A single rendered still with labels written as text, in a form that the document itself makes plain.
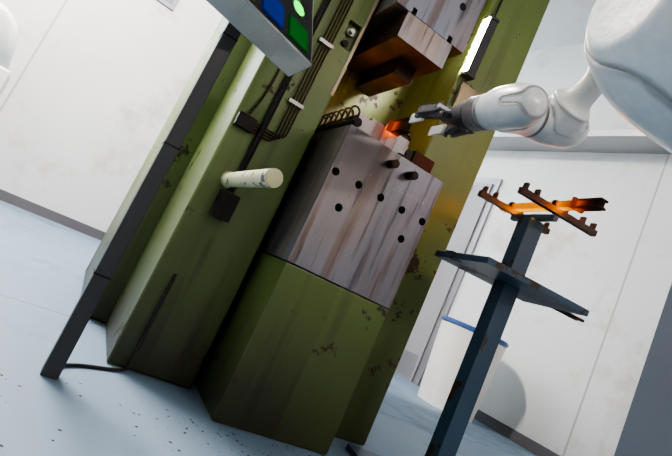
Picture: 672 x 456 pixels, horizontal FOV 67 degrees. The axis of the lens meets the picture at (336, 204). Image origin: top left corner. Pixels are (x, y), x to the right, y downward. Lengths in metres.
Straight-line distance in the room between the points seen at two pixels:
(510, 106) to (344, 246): 0.63
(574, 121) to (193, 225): 1.07
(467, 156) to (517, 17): 0.61
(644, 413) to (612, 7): 0.35
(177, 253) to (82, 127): 3.45
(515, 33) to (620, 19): 1.77
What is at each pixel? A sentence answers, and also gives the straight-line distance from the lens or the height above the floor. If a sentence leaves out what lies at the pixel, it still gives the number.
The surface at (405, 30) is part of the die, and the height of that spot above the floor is 1.30.
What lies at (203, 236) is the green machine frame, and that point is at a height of 0.43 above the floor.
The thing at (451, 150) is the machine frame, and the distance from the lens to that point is 1.96.
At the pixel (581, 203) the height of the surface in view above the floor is 0.98.
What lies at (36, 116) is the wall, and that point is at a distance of 4.91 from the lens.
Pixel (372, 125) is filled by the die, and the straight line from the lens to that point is 1.62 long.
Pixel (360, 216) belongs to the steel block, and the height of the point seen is 0.68.
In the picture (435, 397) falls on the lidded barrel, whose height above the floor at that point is 0.06.
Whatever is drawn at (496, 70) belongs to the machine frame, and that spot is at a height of 1.49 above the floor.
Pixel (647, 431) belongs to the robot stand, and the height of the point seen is 0.45.
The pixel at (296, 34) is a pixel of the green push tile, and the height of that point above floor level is 1.00.
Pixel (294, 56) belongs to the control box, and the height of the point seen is 0.95.
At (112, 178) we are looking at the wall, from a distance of 4.97.
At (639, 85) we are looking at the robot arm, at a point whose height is 0.69.
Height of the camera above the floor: 0.44
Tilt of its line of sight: 9 degrees up
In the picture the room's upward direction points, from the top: 25 degrees clockwise
